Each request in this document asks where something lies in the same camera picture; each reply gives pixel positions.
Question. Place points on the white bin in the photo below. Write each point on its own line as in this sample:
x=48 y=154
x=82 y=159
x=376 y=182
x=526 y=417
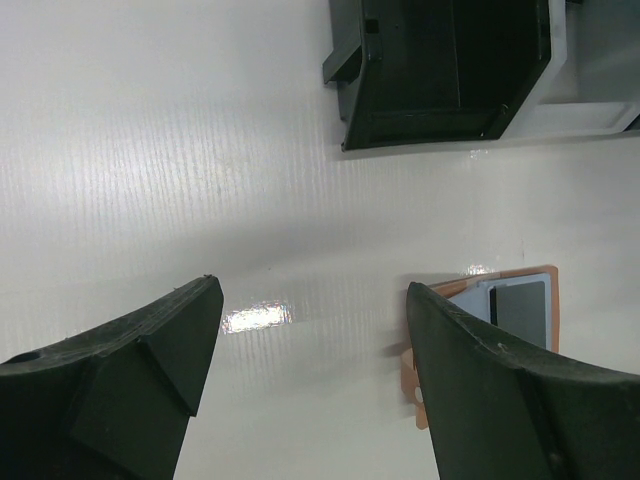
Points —
x=590 y=86

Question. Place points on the black bin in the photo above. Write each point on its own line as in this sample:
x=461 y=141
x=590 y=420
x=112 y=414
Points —
x=421 y=71

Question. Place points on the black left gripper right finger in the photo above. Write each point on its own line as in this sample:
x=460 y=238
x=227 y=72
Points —
x=586 y=426

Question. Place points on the dark card left sleeve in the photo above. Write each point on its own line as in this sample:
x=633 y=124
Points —
x=521 y=311

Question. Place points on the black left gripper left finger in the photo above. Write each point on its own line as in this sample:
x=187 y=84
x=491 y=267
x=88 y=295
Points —
x=115 y=401

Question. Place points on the tan leather card holder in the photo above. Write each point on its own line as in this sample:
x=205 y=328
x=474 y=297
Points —
x=463 y=340

